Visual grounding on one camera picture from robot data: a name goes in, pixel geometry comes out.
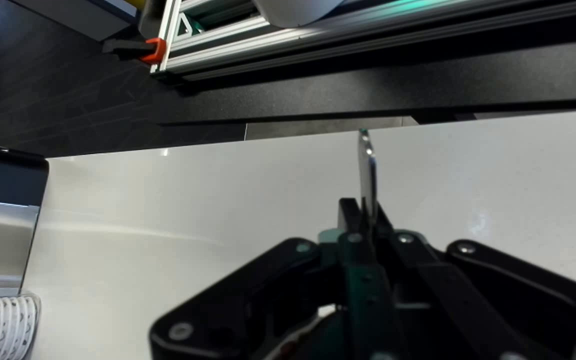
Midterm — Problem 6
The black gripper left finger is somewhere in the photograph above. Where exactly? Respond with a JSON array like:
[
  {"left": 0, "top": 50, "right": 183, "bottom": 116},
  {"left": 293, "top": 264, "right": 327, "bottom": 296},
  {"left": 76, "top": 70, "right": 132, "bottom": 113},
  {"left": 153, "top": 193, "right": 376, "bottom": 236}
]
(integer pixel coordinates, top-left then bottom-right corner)
[{"left": 147, "top": 238, "right": 339, "bottom": 360}]

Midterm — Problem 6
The metal spoon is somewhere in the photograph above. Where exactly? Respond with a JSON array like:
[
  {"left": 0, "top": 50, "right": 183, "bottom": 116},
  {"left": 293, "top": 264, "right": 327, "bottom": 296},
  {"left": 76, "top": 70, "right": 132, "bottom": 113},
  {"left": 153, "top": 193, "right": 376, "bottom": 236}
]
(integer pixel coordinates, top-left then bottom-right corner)
[{"left": 357, "top": 129, "right": 377, "bottom": 223}]

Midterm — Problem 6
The patterned paper cup stack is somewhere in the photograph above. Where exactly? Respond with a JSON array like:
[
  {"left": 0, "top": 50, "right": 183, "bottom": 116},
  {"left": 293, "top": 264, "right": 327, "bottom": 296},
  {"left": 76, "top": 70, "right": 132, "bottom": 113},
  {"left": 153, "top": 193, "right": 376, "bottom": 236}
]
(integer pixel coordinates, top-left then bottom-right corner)
[{"left": 0, "top": 296, "right": 39, "bottom": 360}]

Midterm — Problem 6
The orange black clamp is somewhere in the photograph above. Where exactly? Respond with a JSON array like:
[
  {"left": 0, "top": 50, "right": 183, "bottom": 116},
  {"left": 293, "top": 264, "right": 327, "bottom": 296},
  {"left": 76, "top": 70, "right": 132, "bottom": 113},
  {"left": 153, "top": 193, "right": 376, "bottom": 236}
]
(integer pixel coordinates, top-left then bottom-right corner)
[{"left": 102, "top": 38, "right": 167, "bottom": 64}]

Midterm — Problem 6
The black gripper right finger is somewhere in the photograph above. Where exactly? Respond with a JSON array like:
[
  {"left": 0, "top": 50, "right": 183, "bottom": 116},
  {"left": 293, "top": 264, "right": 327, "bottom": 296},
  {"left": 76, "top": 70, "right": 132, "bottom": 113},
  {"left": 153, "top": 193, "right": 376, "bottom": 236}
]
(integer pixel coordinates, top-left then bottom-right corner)
[{"left": 338, "top": 197, "right": 576, "bottom": 360}]

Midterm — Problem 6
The aluminium extrusion frame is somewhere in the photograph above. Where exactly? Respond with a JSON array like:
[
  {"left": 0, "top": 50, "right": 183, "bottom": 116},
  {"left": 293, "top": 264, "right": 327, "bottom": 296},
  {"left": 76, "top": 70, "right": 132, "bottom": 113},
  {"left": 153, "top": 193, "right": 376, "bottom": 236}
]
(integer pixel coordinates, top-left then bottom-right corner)
[{"left": 147, "top": 0, "right": 576, "bottom": 79}]

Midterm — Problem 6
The stainless steel appliance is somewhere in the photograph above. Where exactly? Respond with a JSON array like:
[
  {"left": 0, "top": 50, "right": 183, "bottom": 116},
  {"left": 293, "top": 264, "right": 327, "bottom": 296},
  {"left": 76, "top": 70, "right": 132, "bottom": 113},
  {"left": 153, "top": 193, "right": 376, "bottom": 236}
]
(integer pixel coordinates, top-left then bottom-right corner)
[{"left": 0, "top": 149, "right": 50, "bottom": 296}]

